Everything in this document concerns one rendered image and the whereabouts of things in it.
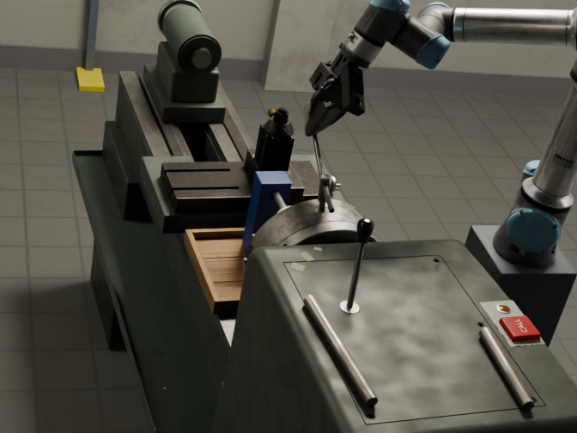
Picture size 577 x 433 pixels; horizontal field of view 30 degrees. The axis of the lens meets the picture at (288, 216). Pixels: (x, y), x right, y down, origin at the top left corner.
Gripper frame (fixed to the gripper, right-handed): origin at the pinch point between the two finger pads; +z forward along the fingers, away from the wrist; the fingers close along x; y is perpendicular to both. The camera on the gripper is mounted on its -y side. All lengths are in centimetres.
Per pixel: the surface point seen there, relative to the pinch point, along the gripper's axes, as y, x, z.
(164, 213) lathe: 31, 3, 47
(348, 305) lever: -50, 5, 10
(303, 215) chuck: -15.4, 0.1, 12.4
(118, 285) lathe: 51, -8, 85
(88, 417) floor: 52, -25, 136
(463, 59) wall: 277, -242, 27
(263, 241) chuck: -15.0, 4.7, 21.9
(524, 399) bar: -80, -14, 1
